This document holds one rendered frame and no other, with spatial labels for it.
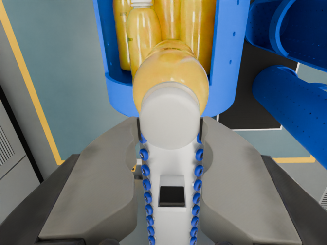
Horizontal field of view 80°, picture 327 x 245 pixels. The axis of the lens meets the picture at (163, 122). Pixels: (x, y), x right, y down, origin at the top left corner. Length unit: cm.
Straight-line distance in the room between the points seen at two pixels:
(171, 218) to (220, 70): 82
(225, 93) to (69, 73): 152
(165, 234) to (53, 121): 140
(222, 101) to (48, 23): 154
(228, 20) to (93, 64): 143
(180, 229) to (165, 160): 44
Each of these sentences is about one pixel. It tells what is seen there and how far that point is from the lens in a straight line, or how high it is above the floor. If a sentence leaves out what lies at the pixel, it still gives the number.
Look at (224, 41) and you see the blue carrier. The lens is 34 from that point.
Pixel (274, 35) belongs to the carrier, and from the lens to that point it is 102.
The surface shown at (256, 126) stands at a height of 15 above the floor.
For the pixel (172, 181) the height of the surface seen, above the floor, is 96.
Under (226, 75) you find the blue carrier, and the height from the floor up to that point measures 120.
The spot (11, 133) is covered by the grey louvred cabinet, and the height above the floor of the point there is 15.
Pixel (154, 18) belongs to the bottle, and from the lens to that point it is 41.
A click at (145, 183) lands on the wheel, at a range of 81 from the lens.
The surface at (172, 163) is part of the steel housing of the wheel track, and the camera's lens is 79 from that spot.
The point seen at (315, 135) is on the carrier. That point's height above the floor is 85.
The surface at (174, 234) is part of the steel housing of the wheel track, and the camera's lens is 114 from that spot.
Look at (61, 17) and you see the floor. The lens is 172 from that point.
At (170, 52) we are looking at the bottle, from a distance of 17.
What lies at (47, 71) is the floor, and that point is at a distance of 186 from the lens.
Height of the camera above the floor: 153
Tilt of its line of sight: 61 degrees down
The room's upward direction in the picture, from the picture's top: 175 degrees counter-clockwise
